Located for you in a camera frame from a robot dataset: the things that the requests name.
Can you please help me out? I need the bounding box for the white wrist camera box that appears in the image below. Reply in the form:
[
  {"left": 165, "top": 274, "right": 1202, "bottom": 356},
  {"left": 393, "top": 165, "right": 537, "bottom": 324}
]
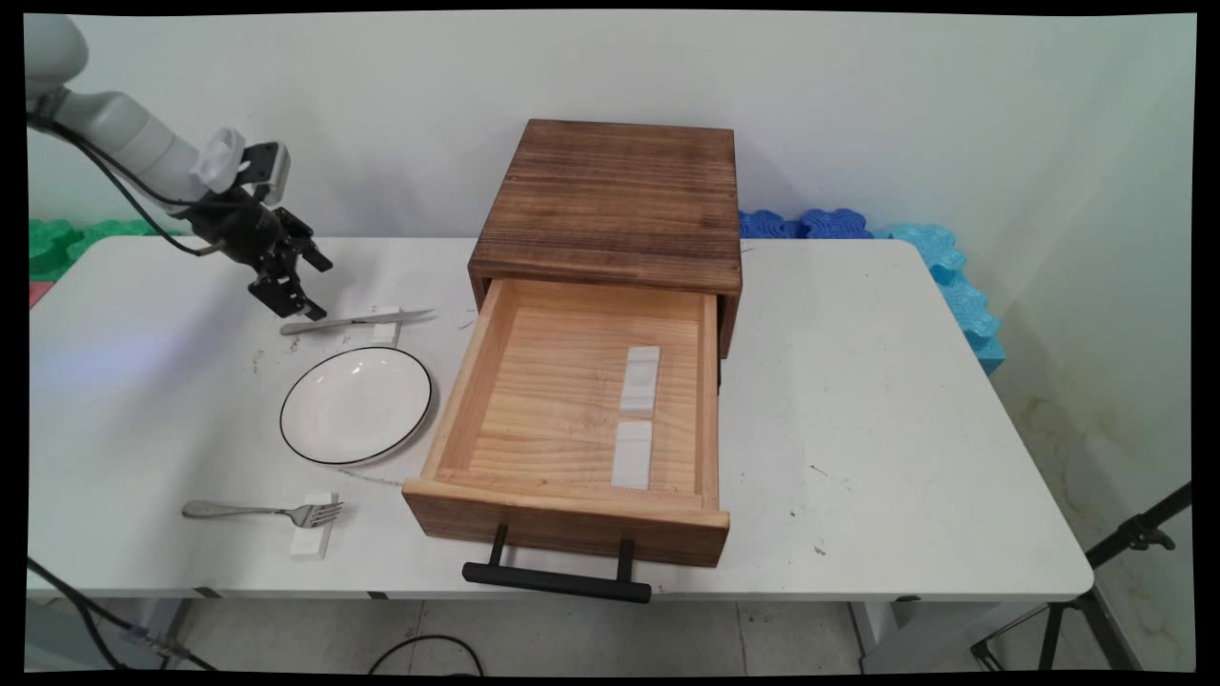
[{"left": 238, "top": 141, "right": 291, "bottom": 206}]

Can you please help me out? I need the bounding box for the white plate with black rim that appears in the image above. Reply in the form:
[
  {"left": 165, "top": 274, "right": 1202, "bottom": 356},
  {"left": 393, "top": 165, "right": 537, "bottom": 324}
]
[{"left": 279, "top": 346, "right": 434, "bottom": 467}]

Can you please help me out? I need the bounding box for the black looped cable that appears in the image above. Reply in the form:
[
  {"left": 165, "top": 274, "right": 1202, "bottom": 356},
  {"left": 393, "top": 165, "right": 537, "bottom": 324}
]
[{"left": 367, "top": 635, "right": 487, "bottom": 677}]

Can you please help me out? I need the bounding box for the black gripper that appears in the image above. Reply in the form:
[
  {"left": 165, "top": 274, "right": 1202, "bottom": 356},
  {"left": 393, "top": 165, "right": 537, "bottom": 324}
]
[{"left": 186, "top": 195, "right": 335, "bottom": 322}]

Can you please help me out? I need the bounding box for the white table leg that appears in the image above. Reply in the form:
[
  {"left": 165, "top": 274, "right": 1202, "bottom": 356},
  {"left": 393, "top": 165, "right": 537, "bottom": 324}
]
[
  {"left": 133, "top": 598, "right": 196, "bottom": 668},
  {"left": 848, "top": 600, "right": 1002, "bottom": 674}
]

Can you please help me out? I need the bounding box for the light blue foam mat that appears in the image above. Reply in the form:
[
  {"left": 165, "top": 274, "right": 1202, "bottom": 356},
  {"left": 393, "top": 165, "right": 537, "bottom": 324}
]
[{"left": 869, "top": 224, "right": 1007, "bottom": 375}]

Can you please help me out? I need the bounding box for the black tripod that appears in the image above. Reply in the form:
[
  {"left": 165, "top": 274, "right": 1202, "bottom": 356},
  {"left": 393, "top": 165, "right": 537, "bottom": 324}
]
[{"left": 970, "top": 481, "right": 1194, "bottom": 673}]

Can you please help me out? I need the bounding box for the green foam mat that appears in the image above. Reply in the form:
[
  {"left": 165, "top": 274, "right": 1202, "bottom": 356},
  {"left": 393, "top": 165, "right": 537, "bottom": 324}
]
[{"left": 29, "top": 219, "right": 182, "bottom": 284}]

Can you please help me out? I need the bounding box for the steel serrated table knife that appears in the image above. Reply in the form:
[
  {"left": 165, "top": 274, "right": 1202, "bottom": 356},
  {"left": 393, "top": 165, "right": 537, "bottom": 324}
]
[{"left": 280, "top": 309, "right": 436, "bottom": 336}]

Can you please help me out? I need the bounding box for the light wooden drawer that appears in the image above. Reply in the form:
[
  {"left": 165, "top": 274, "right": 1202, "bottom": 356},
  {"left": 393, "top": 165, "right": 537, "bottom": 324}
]
[{"left": 401, "top": 278, "right": 732, "bottom": 569}]

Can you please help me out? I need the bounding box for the black cable with connector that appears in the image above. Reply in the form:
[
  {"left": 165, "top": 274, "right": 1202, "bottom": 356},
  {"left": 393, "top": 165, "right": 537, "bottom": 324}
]
[{"left": 29, "top": 557, "right": 218, "bottom": 673}]

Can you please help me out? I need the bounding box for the black drawer handle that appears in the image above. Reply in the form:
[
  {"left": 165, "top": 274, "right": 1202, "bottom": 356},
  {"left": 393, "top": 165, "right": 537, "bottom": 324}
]
[{"left": 462, "top": 524, "right": 654, "bottom": 605}]

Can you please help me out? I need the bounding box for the steel fork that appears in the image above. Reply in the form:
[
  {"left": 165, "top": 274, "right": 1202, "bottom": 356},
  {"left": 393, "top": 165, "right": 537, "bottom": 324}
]
[{"left": 181, "top": 499, "right": 345, "bottom": 530}]

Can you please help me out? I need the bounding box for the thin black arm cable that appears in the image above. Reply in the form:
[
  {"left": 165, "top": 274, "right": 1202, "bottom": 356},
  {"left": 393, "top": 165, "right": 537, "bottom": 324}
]
[{"left": 29, "top": 112, "right": 230, "bottom": 258}]

